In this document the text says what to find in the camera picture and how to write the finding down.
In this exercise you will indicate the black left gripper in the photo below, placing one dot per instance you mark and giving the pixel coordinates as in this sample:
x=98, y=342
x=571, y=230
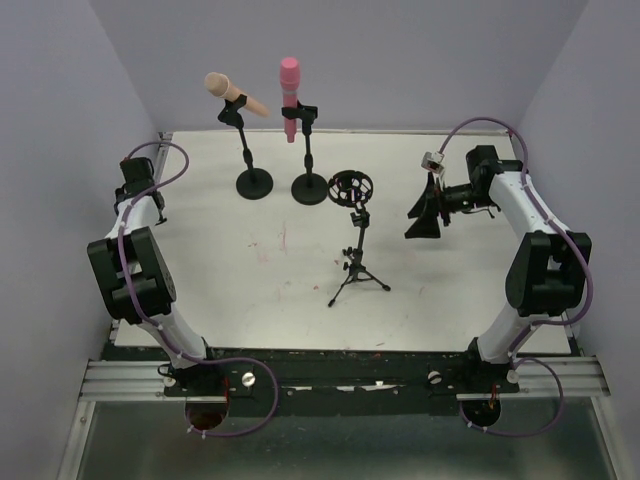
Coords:
x=158, y=208

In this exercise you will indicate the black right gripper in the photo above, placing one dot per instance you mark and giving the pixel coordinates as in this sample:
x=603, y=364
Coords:
x=443, y=201

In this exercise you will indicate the black mic stand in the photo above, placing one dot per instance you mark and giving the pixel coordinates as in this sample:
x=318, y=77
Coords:
x=253, y=183
x=308, y=188

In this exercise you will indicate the peach toy microphone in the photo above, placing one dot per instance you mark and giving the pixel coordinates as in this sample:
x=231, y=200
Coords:
x=220, y=86

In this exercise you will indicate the pink toy microphone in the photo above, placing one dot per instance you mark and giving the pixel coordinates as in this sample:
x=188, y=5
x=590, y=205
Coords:
x=289, y=77

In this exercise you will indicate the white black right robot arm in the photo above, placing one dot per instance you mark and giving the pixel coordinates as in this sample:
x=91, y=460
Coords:
x=546, y=277

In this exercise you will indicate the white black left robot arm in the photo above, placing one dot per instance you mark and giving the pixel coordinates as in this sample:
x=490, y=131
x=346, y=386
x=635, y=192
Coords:
x=132, y=276

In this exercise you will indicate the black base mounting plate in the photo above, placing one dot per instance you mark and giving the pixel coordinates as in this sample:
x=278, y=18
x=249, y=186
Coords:
x=263, y=383

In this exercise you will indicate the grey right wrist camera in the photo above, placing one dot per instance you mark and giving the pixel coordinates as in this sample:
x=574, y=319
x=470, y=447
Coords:
x=433, y=162

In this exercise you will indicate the aluminium rail left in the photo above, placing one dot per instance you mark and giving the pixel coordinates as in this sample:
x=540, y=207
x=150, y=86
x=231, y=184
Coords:
x=122, y=382

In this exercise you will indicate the aluminium rail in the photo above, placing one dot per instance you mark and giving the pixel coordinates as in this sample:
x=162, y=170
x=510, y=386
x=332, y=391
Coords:
x=122, y=382
x=521, y=356

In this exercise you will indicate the aluminium rail right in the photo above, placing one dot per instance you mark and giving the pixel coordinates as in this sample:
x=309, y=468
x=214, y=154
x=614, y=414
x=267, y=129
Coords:
x=521, y=356

